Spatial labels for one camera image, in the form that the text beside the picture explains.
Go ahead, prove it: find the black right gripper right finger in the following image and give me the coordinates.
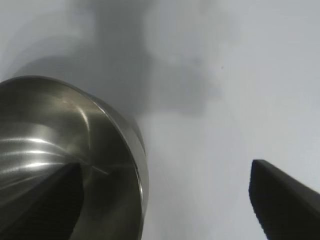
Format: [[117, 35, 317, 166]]
[[247, 159, 320, 240]]

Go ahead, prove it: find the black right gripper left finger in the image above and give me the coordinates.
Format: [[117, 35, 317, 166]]
[[0, 162, 85, 240]]

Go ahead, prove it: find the stainless steel mixing bowl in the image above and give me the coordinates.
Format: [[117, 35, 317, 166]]
[[0, 75, 150, 240]]

